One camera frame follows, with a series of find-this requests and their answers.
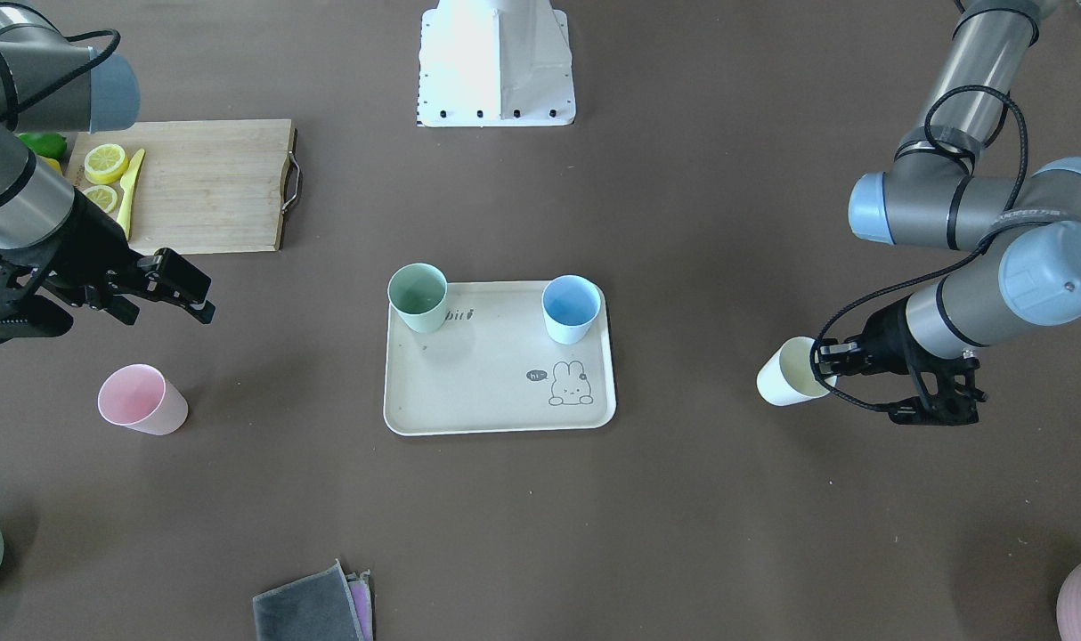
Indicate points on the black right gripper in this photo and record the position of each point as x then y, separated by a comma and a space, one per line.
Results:
88, 247

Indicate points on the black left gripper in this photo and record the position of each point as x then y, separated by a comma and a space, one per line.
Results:
884, 337

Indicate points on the cream white cup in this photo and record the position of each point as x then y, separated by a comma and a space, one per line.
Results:
788, 377

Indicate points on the pink cup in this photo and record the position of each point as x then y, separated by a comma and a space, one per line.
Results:
140, 397

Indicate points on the green cup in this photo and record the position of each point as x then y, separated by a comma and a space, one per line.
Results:
417, 292

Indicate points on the light blue cup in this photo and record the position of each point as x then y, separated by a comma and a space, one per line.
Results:
571, 304

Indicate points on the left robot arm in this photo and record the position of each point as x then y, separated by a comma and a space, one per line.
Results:
960, 181

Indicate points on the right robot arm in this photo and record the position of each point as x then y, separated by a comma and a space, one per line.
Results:
51, 83

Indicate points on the beige rabbit tray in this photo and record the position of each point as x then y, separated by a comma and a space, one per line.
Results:
493, 368

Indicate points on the bamboo cutting board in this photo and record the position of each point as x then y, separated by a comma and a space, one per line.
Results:
205, 186

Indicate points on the yellow plastic knife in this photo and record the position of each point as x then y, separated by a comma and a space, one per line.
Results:
128, 182

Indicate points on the lemon slice lower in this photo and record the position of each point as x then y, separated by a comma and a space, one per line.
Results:
104, 197

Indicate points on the lemon slice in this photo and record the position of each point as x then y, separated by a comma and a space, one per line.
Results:
104, 197
105, 164

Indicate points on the lemon slice upper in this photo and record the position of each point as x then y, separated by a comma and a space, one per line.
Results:
105, 164

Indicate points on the whole lemon near lime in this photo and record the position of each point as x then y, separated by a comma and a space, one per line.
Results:
53, 163

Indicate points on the green lime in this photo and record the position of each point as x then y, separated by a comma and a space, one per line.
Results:
46, 145

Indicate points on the purple cloth under grey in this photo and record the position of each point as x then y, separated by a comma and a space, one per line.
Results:
360, 590

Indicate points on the grey folded cloth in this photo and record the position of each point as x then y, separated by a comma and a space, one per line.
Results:
318, 607

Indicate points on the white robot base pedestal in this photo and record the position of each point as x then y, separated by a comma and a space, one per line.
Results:
495, 64

